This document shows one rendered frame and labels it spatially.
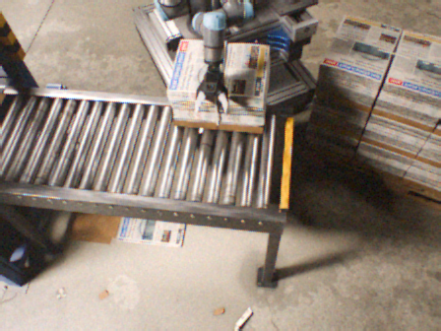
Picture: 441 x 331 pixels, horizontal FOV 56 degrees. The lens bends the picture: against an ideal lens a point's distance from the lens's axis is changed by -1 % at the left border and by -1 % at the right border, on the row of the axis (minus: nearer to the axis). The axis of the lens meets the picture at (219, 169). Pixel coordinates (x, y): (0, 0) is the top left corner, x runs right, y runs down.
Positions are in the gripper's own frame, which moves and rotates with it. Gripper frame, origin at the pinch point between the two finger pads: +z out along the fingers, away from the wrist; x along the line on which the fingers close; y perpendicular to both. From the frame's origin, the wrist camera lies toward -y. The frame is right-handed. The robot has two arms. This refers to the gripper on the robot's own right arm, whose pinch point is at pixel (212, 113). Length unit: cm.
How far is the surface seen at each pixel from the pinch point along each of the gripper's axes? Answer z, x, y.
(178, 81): -8.4, 14.6, 9.6
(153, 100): 7.7, 30.9, 28.0
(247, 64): -14.0, -10.9, 19.2
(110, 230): 93, 64, 39
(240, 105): -1.0, -10.0, 7.7
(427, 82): -5, -88, 44
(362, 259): 94, -79, 39
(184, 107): 2.6, 12.6, 10.2
